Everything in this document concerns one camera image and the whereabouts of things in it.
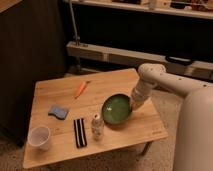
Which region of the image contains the orange toy carrot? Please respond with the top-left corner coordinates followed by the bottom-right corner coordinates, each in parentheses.
top-left (74, 81), bottom-right (91, 99)

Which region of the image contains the metal pole stand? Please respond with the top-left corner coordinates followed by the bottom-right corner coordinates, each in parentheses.
top-left (68, 0), bottom-right (88, 75)

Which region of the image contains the wooden table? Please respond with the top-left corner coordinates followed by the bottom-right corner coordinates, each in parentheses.
top-left (23, 68), bottom-right (168, 169)

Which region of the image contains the cluttered shelf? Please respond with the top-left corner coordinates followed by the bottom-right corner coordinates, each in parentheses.
top-left (63, 0), bottom-right (213, 20)

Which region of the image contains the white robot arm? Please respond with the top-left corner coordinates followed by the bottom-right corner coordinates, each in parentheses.
top-left (130, 63), bottom-right (213, 171)

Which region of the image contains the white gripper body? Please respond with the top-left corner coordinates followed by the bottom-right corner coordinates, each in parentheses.
top-left (130, 86), bottom-right (151, 110)

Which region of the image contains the long grey case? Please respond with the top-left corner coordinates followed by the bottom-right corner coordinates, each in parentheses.
top-left (66, 41), bottom-right (213, 81)

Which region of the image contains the green ceramic bowl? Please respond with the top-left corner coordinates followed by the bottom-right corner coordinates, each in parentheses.
top-left (101, 94), bottom-right (132, 125)

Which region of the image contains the blue sponge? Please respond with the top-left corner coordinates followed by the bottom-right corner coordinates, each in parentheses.
top-left (48, 105), bottom-right (69, 120)

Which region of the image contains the white patterned bottle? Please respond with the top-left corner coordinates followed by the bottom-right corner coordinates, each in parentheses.
top-left (91, 114), bottom-right (104, 141)

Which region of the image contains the white plastic cup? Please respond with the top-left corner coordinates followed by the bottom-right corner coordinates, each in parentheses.
top-left (28, 125), bottom-right (51, 150)

